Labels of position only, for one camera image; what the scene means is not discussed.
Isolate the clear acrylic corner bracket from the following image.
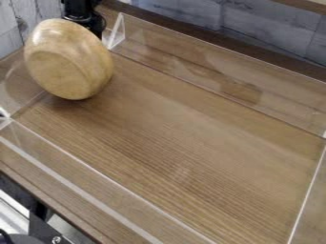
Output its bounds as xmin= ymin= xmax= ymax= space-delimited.
xmin=102 ymin=13 xmax=126 ymax=51

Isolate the black cable lower left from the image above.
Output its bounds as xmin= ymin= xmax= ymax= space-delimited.
xmin=0 ymin=228 xmax=12 ymax=244

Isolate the black metal table bracket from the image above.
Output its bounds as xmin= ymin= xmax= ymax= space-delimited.
xmin=28 ymin=213 xmax=70 ymax=244

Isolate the wooden bowl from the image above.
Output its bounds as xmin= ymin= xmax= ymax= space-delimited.
xmin=24 ymin=18 xmax=114 ymax=100

